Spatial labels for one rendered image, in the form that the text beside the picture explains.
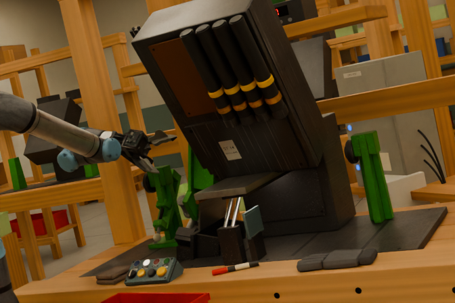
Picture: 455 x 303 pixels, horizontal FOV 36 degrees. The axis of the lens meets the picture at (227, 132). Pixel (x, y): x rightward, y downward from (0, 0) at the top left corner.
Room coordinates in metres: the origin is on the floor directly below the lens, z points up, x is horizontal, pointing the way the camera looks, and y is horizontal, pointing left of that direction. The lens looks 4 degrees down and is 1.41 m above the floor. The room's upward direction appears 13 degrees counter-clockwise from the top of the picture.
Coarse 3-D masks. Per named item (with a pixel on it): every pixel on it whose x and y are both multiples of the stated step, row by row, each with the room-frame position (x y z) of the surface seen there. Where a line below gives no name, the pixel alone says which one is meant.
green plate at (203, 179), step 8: (192, 152) 2.12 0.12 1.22; (192, 160) 2.12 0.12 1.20; (192, 168) 2.13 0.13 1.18; (200, 168) 2.12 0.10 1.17; (192, 176) 2.13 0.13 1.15; (200, 176) 2.12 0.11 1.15; (208, 176) 2.11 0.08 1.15; (192, 184) 2.13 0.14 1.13; (200, 184) 2.12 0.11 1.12; (208, 184) 2.11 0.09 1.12
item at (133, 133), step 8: (112, 136) 2.32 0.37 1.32; (120, 136) 2.34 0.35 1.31; (128, 136) 2.29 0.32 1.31; (136, 136) 2.28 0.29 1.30; (144, 136) 2.30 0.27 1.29; (128, 144) 2.28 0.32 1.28; (136, 144) 2.27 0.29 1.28; (144, 144) 2.31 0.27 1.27; (128, 152) 2.29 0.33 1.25; (136, 152) 2.30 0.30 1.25; (144, 152) 2.31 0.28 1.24
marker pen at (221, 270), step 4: (256, 260) 1.90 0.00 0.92; (240, 264) 1.90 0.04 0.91; (244, 264) 1.90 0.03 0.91; (248, 264) 1.90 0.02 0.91; (252, 264) 1.90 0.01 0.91; (256, 264) 1.90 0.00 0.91; (220, 268) 1.91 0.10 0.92; (224, 268) 1.90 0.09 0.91; (228, 268) 1.90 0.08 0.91; (232, 268) 1.90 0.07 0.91; (236, 268) 1.90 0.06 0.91; (240, 268) 1.90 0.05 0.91; (244, 268) 1.90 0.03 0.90; (212, 272) 1.90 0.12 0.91; (216, 272) 1.90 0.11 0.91; (220, 272) 1.90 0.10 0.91; (224, 272) 1.90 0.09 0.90
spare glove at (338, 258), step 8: (312, 256) 1.79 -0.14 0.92; (320, 256) 1.78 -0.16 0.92; (328, 256) 1.75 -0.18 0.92; (336, 256) 1.74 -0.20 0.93; (344, 256) 1.72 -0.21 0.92; (352, 256) 1.70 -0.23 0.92; (360, 256) 1.70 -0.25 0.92; (368, 256) 1.69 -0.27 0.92; (304, 264) 1.74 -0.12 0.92; (312, 264) 1.74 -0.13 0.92; (320, 264) 1.73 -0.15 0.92; (328, 264) 1.72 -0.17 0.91; (336, 264) 1.71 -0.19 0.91; (344, 264) 1.70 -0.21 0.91; (352, 264) 1.69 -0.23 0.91
